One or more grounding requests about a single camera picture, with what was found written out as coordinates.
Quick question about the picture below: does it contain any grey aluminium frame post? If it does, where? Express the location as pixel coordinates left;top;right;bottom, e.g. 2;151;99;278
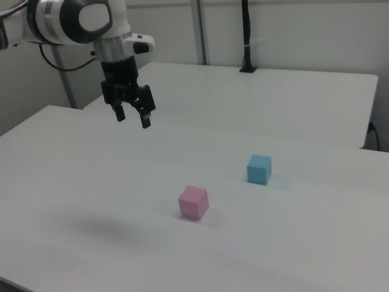
190;0;210;65
51;45;78;109

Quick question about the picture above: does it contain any blue cube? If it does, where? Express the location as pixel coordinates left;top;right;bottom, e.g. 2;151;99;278
246;154;272;186

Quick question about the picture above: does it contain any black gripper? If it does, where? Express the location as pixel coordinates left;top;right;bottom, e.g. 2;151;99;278
100;56;157;130

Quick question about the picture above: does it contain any black power cable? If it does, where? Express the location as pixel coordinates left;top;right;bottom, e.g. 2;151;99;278
368;121;381;151

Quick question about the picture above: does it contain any pink cube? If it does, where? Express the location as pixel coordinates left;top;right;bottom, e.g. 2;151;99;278
177;185;210;221

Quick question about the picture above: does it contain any black camera pole with clamp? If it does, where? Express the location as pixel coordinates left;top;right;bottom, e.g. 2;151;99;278
239;0;258;74

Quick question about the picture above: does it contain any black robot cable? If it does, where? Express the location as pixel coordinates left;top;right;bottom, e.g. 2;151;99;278
39;45;98;72

